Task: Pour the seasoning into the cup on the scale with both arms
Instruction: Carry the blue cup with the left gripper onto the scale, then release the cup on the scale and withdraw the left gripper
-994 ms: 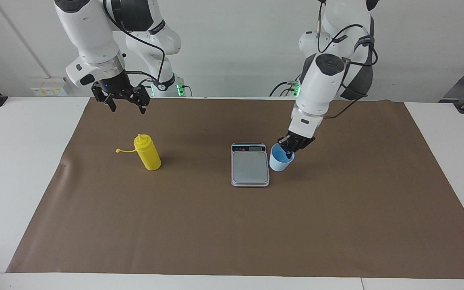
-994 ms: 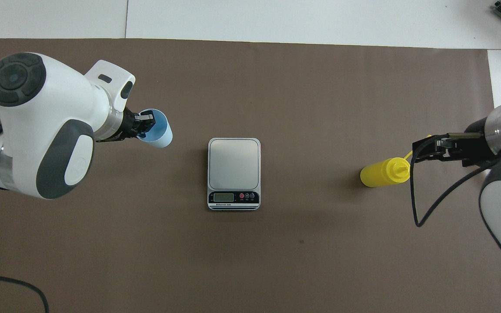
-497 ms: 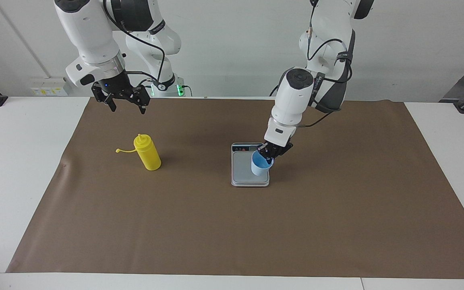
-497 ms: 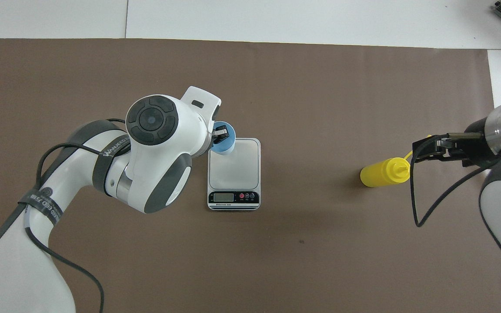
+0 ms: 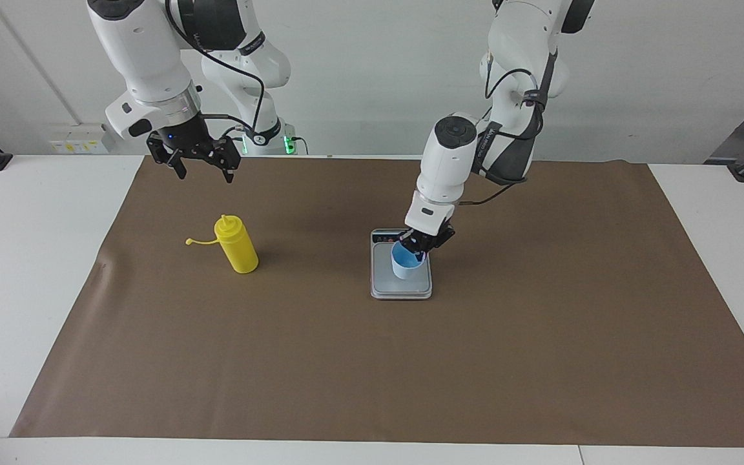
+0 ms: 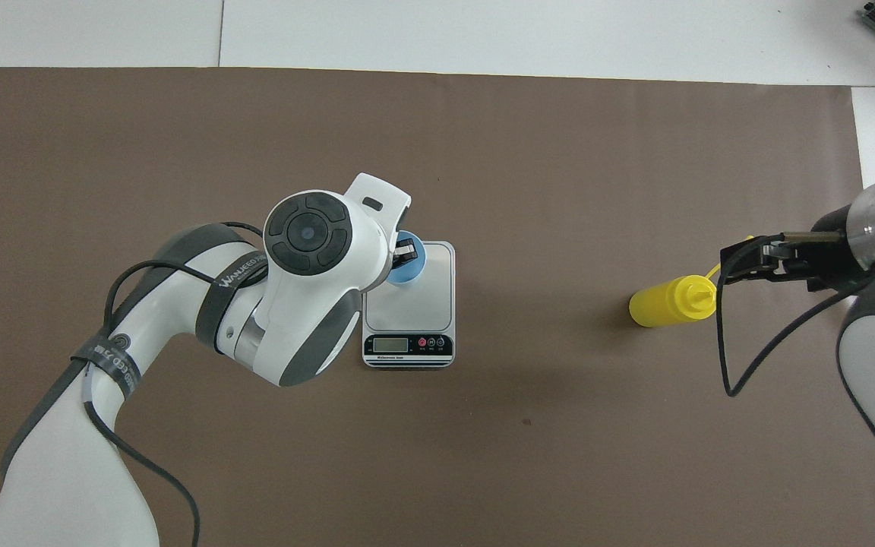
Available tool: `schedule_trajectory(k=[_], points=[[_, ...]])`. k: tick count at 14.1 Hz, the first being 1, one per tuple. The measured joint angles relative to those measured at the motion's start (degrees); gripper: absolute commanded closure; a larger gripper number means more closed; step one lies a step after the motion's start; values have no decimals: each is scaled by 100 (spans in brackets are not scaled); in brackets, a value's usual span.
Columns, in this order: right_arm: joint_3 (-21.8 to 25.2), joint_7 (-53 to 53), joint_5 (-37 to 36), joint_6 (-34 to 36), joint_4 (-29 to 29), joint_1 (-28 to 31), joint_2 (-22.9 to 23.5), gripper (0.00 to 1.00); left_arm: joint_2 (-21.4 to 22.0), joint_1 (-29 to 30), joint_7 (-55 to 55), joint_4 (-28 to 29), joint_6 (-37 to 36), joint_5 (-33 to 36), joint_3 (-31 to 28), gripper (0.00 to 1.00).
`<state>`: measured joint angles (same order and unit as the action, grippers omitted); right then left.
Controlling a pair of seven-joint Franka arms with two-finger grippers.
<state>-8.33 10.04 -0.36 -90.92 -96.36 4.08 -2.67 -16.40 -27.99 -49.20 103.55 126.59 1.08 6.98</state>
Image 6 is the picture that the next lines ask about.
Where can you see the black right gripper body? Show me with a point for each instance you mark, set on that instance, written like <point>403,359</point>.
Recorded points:
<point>832,258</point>

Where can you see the light blue plastic cup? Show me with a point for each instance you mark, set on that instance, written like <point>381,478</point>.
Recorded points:
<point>411,275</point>

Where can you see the yellow squeeze bottle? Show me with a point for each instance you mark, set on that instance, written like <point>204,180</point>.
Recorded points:
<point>665,304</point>

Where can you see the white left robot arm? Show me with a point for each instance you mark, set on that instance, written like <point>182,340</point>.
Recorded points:
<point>301,304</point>

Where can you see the silver digital kitchen scale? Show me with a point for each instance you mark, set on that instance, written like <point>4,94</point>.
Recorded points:
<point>411,319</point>

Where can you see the brown table mat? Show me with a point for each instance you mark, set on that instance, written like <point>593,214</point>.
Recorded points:
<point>529,167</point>

